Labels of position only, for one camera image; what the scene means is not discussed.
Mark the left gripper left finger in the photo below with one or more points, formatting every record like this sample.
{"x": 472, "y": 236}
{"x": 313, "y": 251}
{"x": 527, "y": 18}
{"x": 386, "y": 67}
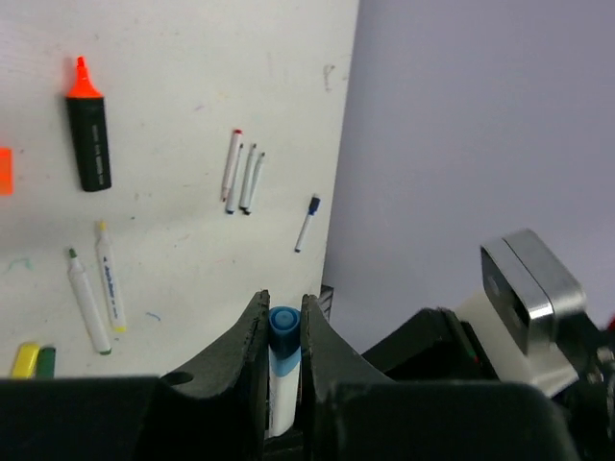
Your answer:
{"x": 214, "y": 406}

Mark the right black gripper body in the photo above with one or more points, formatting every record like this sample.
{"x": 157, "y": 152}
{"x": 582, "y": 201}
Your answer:
{"x": 434, "y": 344}

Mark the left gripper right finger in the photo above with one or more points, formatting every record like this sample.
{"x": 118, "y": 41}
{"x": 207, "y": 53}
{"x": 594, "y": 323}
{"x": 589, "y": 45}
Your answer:
{"x": 327, "y": 361}

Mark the light blue capped pen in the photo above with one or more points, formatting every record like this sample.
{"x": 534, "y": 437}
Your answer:
{"x": 284, "y": 377}

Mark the light blue pen cap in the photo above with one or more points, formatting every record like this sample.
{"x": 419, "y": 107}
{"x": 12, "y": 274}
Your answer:
{"x": 284, "y": 339}

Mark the green marker pen body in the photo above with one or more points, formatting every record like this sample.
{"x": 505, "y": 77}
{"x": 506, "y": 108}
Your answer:
{"x": 87, "y": 304}

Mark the yellow marker pen body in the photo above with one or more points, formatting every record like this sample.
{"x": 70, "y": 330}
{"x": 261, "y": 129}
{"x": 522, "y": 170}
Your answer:
{"x": 109, "y": 278}

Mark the green pen cap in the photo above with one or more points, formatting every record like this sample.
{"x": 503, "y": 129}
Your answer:
{"x": 46, "y": 362}

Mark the black capped pen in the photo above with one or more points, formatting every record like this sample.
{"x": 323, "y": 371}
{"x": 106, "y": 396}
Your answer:
{"x": 230, "y": 206}

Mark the yellow pen cap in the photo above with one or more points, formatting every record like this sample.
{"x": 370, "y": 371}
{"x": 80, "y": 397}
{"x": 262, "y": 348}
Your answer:
{"x": 25, "y": 362}

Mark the red capped marker pen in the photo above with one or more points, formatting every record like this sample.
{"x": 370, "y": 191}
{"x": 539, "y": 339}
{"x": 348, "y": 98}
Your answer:
{"x": 235, "y": 146}

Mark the orange highlighter cap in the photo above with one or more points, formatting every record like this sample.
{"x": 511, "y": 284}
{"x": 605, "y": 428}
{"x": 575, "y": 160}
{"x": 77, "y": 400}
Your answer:
{"x": 6, "y": 172}

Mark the black orange highlighter body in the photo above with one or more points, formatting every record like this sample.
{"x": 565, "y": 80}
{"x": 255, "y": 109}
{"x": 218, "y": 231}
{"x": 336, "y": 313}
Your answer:
{"x": 88, "y": 128}

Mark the dark blue capped pen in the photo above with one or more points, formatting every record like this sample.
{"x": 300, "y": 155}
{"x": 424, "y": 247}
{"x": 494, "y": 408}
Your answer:
{"x": 248, "y": 177}

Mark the aluminium mounting rail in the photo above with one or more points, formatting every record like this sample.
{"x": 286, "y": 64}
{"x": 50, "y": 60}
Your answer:
{"x": 325, "y": 301}

